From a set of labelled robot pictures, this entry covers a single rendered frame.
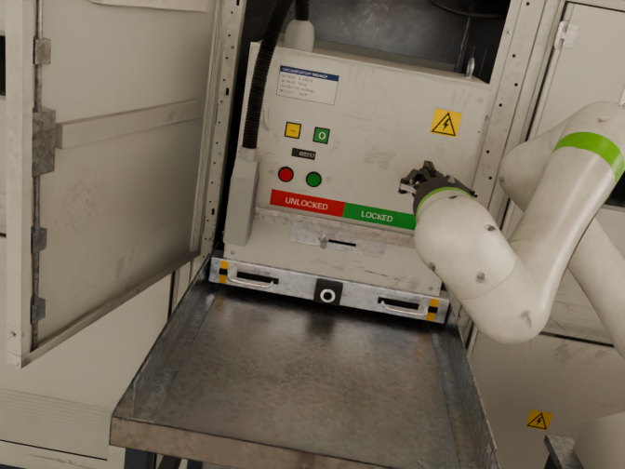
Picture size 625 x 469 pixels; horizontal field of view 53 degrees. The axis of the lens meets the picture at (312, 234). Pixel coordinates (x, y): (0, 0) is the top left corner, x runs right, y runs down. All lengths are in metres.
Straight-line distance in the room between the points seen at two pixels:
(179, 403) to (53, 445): 1.02
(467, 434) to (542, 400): 0.69
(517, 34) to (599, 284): 0.57
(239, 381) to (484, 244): 0.53
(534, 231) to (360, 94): 0.50
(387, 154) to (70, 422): 1.21
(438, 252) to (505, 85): 0.76
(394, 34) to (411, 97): 0.97
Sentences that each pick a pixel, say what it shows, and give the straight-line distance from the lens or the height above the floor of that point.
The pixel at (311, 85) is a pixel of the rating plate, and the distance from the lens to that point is 1.30.
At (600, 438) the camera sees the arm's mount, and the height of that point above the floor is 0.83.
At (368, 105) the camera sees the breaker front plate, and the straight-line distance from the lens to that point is 1.31.
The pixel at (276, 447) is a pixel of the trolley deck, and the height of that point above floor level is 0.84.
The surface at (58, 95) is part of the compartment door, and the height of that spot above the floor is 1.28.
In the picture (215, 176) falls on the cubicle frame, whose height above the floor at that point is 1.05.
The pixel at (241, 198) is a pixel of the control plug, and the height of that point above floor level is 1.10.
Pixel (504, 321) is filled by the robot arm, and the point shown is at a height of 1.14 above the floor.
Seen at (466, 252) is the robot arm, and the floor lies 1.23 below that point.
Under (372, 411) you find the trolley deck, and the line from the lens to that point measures 1.14.
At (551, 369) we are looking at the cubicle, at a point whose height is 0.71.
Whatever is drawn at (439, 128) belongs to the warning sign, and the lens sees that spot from 1.33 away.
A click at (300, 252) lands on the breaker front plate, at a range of 1.40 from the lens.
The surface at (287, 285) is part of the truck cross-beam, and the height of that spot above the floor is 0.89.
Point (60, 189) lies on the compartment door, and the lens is 1.16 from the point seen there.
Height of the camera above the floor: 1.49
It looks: 20 degrees down
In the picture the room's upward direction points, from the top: 10 degrees clockwise
